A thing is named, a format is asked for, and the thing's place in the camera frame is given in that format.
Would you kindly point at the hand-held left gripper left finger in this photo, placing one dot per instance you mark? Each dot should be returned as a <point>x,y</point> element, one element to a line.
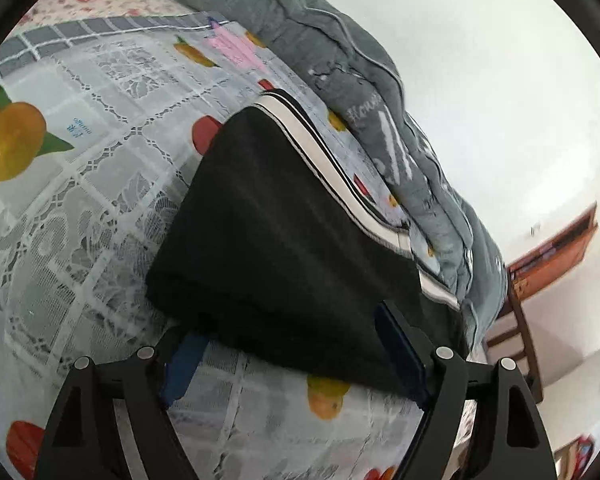
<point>182,366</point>

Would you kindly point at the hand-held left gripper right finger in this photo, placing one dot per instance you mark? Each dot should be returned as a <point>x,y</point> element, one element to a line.
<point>405,351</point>

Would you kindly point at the fruit-print plastic cover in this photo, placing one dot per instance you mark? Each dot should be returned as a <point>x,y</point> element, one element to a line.
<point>80,210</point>

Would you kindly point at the black pants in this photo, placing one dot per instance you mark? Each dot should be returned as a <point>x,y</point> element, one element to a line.
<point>280,240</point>

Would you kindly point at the floral bedsheet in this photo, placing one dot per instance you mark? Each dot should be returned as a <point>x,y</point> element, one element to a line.
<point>105,0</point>

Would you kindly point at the red and blue item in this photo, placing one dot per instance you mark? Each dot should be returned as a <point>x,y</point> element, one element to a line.
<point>580,452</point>

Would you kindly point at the grey flower-print quilt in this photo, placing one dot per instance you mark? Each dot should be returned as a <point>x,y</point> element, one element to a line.
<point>340,60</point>

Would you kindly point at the wooden chair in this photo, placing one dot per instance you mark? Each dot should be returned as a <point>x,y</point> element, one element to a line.
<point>522,330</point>

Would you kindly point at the wooden door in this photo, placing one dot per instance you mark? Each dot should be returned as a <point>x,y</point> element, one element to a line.
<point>555,255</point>

